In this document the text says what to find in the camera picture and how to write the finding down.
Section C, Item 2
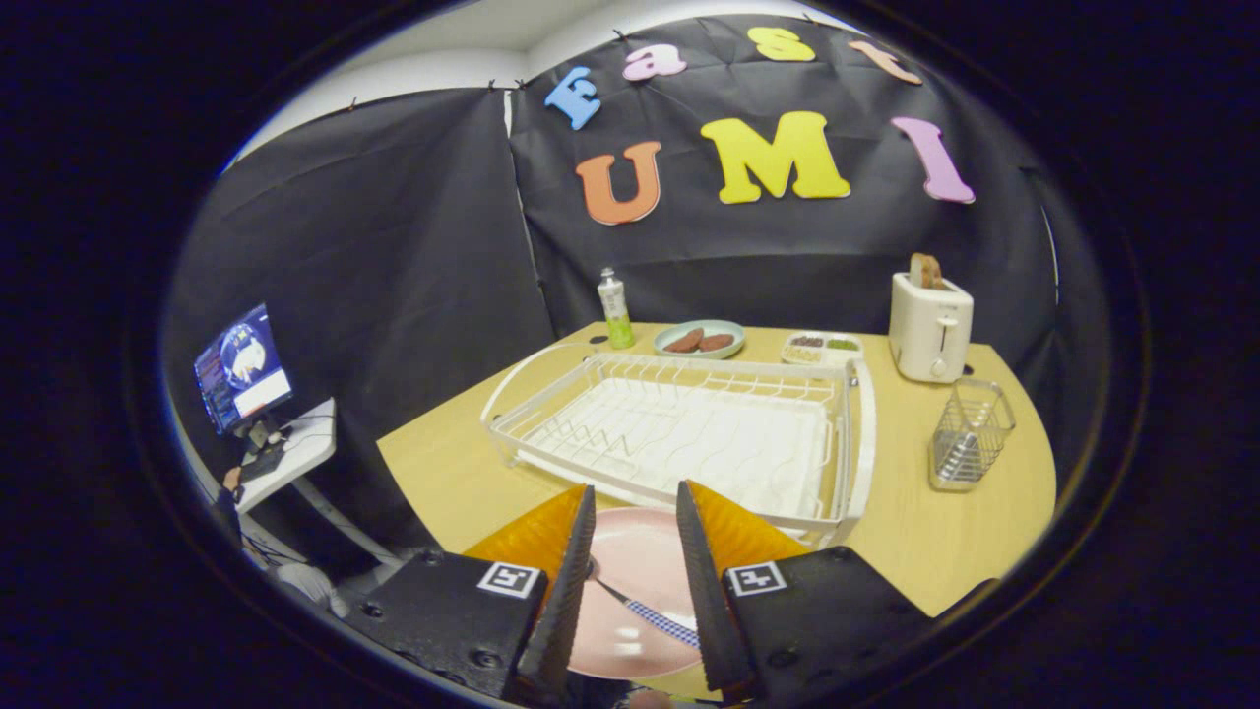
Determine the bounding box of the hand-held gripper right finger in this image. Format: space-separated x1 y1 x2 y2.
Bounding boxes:
675 480 936 705

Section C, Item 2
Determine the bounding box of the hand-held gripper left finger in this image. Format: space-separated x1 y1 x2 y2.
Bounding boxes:
340 483 599 708

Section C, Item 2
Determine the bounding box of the spoon with blue checked handle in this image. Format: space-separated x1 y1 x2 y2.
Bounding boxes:
588 556 702 649

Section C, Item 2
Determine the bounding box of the pink plate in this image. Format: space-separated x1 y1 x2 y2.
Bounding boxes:
566 507 705 680

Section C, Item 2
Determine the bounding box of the white wire dish rack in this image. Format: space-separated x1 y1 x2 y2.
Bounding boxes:
479 342 877 548

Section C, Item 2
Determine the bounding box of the metal wire basket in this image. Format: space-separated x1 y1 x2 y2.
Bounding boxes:
928 378 1017 492

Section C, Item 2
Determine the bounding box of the pale green plate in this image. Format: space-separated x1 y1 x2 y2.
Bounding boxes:
654 319 747 360

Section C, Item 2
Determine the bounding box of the white divided tray with grains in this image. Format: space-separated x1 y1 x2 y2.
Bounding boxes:
781 332 864 367

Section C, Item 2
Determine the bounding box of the green drink bottle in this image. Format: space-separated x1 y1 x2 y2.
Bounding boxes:
598 267 636 350

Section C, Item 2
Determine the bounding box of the white side desk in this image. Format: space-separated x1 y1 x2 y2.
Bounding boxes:
234 398 400 567

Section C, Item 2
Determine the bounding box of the black keyboard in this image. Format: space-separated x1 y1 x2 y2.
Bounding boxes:
239 445 288 483

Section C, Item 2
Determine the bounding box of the white toaster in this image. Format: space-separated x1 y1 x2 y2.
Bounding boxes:
888 272 975 384

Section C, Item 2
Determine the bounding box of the black backdrop cloth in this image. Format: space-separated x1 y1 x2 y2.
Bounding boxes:
162 12 1113 582

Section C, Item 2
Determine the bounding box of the computer monitor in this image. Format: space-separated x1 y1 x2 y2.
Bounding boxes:
193 302 294 435

